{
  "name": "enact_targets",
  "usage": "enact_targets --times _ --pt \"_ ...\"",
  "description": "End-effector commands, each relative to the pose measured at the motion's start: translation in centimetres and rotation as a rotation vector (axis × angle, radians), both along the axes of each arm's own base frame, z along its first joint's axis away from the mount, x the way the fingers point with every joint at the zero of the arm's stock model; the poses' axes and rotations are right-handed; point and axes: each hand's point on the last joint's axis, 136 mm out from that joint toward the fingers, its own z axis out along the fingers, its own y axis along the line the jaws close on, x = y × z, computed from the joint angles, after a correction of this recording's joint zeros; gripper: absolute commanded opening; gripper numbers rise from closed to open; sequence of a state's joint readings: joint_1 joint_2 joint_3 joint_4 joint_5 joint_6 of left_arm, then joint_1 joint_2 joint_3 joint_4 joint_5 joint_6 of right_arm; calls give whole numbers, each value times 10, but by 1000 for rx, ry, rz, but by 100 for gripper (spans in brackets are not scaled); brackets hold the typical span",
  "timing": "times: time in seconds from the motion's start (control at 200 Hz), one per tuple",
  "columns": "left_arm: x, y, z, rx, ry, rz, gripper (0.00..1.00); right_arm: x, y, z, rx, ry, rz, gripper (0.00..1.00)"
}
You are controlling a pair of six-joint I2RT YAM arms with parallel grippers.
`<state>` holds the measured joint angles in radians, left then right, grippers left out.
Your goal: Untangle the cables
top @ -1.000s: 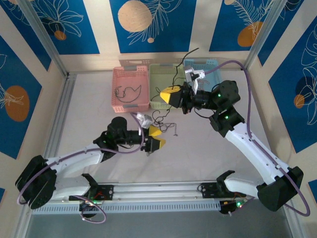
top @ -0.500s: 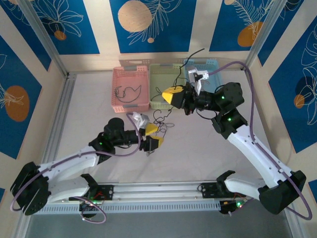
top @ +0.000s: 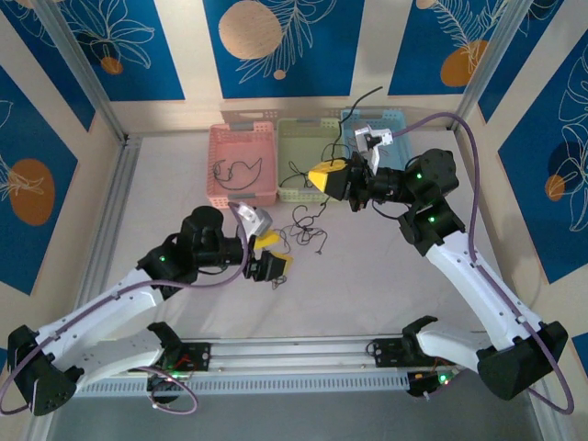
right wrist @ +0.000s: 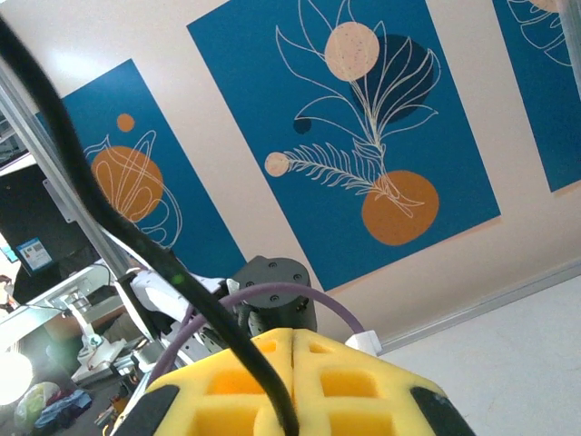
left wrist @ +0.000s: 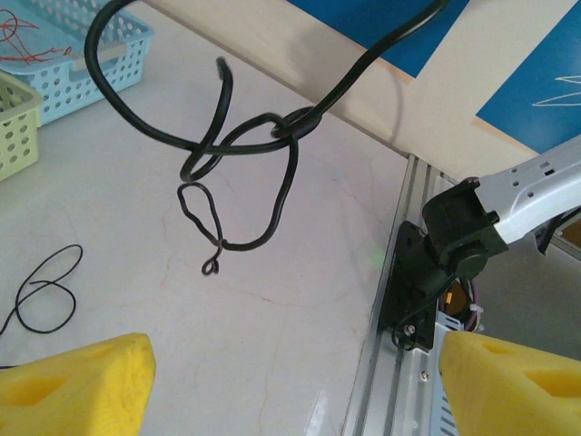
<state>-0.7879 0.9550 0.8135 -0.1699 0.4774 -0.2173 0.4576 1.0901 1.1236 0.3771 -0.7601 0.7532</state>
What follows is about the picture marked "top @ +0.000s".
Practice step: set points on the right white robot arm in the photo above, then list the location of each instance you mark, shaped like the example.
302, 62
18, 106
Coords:
459, 275

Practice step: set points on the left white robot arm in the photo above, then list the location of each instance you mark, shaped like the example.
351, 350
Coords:
101, 308

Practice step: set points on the green perforated plastic basket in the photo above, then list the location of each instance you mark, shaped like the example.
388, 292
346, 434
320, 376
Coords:
303, 142

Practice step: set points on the blue perforated plastic basket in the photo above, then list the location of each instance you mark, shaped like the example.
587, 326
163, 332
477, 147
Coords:
399, 124

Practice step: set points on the pink perforated plastic basket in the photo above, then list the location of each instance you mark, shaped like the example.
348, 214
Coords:
243, 142

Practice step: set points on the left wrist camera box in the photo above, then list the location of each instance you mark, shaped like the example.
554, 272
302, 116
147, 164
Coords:
257, 220

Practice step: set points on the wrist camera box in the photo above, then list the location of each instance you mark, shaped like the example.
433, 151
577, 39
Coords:
367, 138
257, 220

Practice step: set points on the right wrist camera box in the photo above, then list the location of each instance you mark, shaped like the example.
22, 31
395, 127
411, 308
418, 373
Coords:
367, 138

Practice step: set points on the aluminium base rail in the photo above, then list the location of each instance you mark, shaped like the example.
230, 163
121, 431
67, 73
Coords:
285, 351

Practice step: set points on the aluminium side rail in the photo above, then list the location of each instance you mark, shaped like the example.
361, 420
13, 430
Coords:
115, 202

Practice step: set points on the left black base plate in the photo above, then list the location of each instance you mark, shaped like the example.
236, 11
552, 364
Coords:
197, 356

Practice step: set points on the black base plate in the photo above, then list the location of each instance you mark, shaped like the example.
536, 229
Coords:
197, 356
386, 353

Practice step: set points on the aluminium frame post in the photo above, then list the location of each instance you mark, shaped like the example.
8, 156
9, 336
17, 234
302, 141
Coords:
487, 64
546, 422
78, 59

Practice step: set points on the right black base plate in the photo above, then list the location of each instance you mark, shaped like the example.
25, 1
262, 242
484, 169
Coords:
386, 353

